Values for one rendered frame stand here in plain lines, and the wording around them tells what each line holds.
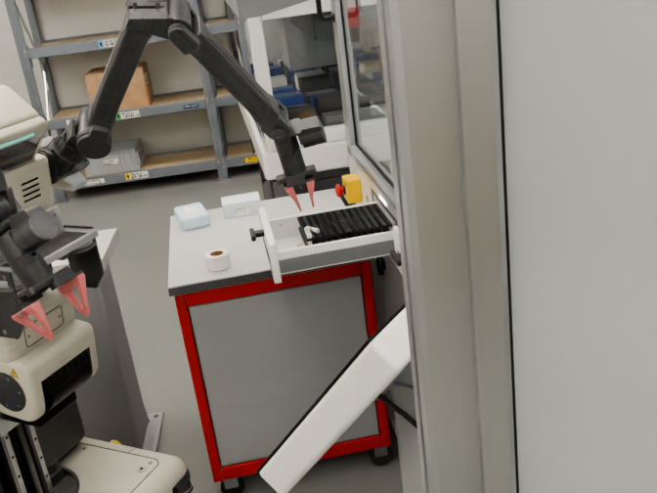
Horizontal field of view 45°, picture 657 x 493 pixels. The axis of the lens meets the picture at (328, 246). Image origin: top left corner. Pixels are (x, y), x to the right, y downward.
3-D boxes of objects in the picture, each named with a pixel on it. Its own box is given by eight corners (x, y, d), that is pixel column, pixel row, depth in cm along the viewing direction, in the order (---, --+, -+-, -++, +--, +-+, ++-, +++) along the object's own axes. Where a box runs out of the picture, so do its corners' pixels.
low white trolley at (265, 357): (215, 509, 247) (167, 287, 219) (208, 403, 304) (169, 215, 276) (397, 470, 254) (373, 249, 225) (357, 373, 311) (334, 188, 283)
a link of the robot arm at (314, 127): (266, 105, 194) (269, 131, 189) (311, 92, 193) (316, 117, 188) (281, 136, 204) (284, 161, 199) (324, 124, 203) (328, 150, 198)
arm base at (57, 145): (65, 140, 198) (30, 154, 188) (80, 120, 193) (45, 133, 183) (88, 166, 198) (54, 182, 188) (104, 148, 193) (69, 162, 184)
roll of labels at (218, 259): (211, 273, 224) (209, 260, 223) (203, 266, 230) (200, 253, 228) (235, 266, 227) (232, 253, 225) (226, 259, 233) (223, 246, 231)
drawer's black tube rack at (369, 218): (309, 262, 203) (306, 239, 201) (299, 239, 219) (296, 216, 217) (394, 246, 206) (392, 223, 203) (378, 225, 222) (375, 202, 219)
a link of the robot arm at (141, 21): (129, -25, 160) (129, 8, 154) (194, -4, 166) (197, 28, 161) (73, 123, 191) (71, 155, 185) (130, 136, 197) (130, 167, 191)
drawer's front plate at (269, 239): (275, 285, 197) (268, 244, 193) (263, 244, 224) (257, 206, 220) (282, 283, 198) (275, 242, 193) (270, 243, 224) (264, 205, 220)
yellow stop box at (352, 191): (346, 204, 240) (343, 182, 237) (341, 198, 247) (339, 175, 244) (363, 201, 241) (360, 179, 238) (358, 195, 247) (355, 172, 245)
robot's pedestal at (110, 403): (66, 477, 272) (6, 274, 243) (84, 426, 299) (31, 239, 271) (154, 464, 273) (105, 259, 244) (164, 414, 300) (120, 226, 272)
